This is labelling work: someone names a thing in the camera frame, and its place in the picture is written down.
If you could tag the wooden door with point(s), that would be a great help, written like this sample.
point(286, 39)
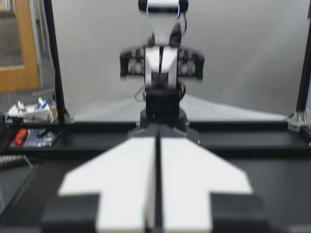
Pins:
point(26, 48)

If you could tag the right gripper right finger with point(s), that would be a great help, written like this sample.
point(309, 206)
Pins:
point(192, 174)

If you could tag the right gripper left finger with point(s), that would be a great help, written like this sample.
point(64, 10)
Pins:
point(124, 174)

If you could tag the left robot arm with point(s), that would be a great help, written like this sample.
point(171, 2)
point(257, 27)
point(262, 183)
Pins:
point(161, 104)

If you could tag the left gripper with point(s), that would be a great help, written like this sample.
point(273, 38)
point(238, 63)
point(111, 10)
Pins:
point(133, 63)

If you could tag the black frame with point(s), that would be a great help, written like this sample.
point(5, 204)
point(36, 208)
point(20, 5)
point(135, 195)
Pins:
point(55, 72)

